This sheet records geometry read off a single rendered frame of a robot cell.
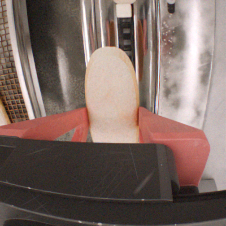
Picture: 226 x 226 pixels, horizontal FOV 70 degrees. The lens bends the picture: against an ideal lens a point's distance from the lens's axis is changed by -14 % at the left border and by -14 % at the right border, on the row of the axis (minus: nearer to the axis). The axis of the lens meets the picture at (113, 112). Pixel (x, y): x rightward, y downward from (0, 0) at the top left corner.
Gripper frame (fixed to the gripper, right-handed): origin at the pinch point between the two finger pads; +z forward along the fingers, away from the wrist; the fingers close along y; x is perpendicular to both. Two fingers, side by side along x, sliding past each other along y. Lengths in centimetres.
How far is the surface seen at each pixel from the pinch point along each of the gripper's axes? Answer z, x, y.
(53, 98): 11.6, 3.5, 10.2
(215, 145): 11.4, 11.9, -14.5
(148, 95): 8.4, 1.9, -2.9
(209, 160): 11.5, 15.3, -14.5
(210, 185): 9.8, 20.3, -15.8
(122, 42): 9.3, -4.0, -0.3
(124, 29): 9.4, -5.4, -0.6
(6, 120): 3.6, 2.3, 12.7
